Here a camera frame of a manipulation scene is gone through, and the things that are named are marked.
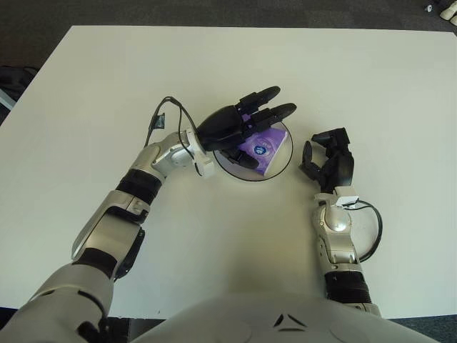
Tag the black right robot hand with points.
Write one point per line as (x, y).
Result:
(342, 168)

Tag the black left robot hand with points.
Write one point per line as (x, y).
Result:
(221, 128)

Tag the purple tissue paper pack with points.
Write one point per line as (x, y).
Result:
(267, 146)

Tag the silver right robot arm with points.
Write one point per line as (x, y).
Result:
(335, 225)

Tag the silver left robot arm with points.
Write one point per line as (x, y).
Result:
(107, 228)

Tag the white plate with black rim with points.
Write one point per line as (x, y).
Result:
(228, 168)

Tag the grey robot torso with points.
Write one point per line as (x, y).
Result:
(250, 318)

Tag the small white floor object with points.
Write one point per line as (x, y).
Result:
(429, 7)

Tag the white robot foot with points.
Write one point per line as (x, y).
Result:
(454, 18)
(446, 12)

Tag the dark bag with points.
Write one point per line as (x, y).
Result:
(16, 78)

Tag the black table leg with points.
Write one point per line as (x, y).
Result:
(143, 330)

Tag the grey flat panel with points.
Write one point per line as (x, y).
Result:
(6, 98)

